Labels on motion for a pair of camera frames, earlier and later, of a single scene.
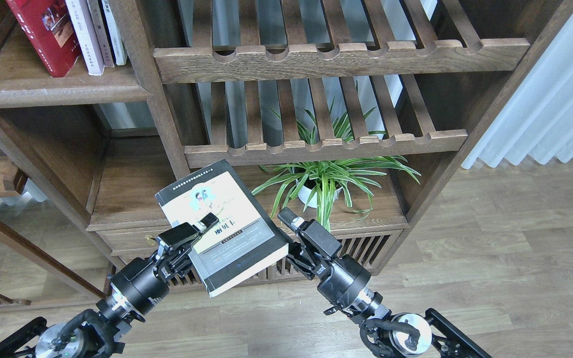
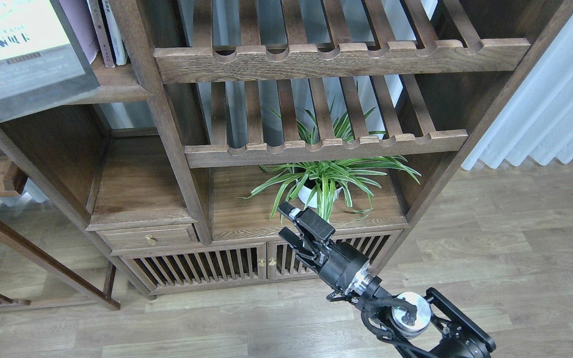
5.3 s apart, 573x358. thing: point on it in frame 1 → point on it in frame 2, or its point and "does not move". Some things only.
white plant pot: (305, 193) does not move
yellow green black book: (244, 240) → (24, 60)
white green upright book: (118, 47) does not move
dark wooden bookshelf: (361, 112) does not move
